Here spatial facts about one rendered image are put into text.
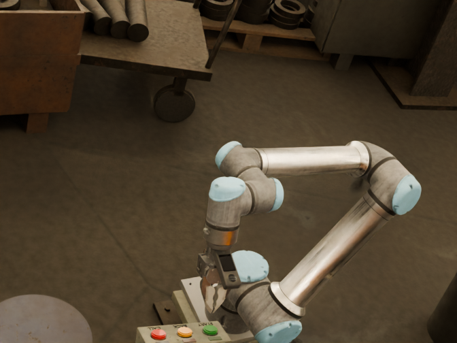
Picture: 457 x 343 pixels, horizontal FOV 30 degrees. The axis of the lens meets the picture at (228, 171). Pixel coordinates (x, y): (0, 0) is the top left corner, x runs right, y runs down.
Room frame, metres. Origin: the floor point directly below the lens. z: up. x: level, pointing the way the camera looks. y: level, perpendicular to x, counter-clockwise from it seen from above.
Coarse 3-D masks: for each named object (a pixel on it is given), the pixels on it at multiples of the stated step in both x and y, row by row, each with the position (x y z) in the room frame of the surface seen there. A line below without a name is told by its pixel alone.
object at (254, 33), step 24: (192, 0) 4.19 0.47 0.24; (216, 0) 4.38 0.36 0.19; (264, 0) 4.33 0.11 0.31; (288, 0) 4.56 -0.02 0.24; (216, 24) 4.19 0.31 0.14; (240, 24) 4.28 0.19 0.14; (264, 24) 4.37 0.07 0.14; (288, 24) 4.40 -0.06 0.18; (240, 48) 4.25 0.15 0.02; (264, 48) 4.33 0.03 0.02; (288, 48) 4.42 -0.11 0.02; (312, 48) 4.52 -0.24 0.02
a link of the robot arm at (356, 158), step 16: (240, 144) 1.98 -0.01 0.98; (352, 144) 2.28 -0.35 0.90; (368, 144) 2.29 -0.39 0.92; (224, 160) 1.91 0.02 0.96; (240, 160) 1.90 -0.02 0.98; (256, 160) 1.94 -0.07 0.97; (272, 160) 1.99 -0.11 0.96; (288, 160) 2.03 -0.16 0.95; (304, 160) 2.07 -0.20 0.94; (320, 160) 2.11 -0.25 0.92; (336, 160) 2.16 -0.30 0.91; (352, 160) 2.21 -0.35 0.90; (368, 160) 2.23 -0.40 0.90; (272, 176) 1.99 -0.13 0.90; (352, 176) 2.24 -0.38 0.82
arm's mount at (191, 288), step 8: (184, 280) 2.24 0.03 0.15; (192, 280) 2.25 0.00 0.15; (200, 280) 2.26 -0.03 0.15; (184, 288) 2.20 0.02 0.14; (192, 288) 2.21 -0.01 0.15; (200, 288) 2.22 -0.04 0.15; (192, 296) 2.18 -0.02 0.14; (200, 296) 2.19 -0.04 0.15; (192, 304) 2.14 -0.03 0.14; (200, 304) 2.15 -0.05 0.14; (200, 312) 2.11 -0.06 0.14; (200, 320) 2.08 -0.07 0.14; (232, 336) 2.05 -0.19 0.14; (240, 336) 2.06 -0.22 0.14; (248, 336) 2.08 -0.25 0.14
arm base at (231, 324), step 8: (208, 312) 2.10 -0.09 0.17; (216, 312) 2.09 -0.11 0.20; (224, 312) 2.08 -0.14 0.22; (232, 312) 2.08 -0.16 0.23; (208, 320) 2.09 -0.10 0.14; (216, 320) 2.07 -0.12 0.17; (224, 320) 2.08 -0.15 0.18; (232, 320) 2.07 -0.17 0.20; (240, 320) 2.08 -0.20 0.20; (224, 328) 2.06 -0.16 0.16; (232, 328) 2.06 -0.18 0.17; (240, 328) 2.07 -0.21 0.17; (248, 328) 2.09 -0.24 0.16
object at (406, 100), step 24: (456, 0) 4.33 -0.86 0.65; (432, 24) 4.58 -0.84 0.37; (456, 24) 4.37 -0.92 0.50; (432, 48) 4.32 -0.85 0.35; (456, 48) 4.40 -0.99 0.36; (384, 72) 4.50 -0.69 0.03; (408, 72) 4.59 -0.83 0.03; (432, 72) 4.36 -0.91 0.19; (456, 72) 4.44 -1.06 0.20; (408, 96) 4.31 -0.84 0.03; (432, 96) 4.40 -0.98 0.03; (456, 96) 4.49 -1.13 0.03
